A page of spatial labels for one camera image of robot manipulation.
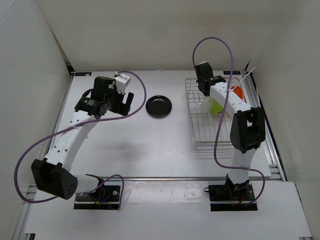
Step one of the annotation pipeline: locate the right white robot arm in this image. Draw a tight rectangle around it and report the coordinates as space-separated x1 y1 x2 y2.
194 62 266 200

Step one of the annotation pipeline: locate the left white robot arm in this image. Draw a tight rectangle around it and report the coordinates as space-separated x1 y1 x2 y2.
31 74 134 200

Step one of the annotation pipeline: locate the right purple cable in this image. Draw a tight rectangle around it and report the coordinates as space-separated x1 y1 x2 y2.
192 37 267 208

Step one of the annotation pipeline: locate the lime green plate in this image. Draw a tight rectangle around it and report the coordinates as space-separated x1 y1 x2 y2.
206 97 223 114

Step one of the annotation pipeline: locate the orange plate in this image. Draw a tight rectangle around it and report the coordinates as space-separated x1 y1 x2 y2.
230 86 245 100

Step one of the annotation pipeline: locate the black plate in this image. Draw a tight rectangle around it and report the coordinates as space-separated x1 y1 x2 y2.
145 95 173 119

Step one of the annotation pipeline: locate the metal wire dish rack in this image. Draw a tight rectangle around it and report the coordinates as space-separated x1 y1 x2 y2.
185 76 250 149

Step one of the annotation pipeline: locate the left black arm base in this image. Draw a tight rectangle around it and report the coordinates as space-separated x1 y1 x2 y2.
73 185 122 210

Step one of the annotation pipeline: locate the aluminium front rail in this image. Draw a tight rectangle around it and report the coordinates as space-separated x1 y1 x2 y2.
75 175 263 181

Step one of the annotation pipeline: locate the purple cable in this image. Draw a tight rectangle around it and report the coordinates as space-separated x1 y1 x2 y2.
13 70 148 210
192 37 267 208

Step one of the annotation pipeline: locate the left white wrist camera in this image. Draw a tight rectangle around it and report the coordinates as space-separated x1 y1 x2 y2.
114 72 131 95

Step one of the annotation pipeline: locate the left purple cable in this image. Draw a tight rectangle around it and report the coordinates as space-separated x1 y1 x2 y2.
13 70 148 210

